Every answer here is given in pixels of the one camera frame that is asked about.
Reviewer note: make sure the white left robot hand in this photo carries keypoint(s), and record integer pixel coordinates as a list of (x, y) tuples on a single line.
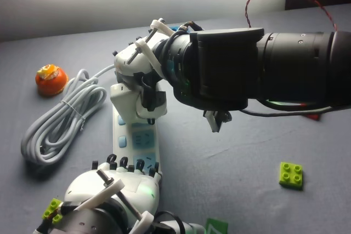
[(137, 187)]

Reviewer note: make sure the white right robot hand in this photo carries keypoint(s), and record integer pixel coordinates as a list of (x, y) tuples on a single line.
[(129, 64)]

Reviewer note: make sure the white power adapter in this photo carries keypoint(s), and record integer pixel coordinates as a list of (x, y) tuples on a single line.
[(123, 102)]

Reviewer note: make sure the white power strip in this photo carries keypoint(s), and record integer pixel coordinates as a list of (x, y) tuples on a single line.
[(145, 139)]

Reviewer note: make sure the blue four-hole block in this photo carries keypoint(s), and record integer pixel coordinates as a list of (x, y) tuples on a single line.
[(174, 28)]

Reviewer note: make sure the orange toy fruit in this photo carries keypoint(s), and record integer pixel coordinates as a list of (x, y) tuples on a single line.
[(52, 83)]

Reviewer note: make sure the lime green building brick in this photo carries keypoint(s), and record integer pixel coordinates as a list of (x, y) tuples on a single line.
[(290, 176), (52, 206)]

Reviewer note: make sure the grey table cloth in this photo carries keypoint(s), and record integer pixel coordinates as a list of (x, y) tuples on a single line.
[(219, 157)]

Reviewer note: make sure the green cube with number 7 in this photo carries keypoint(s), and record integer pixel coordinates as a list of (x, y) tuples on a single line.
[(218, 227)]

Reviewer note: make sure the red building brick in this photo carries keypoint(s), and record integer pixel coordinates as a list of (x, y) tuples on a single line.
[(312, 117)]

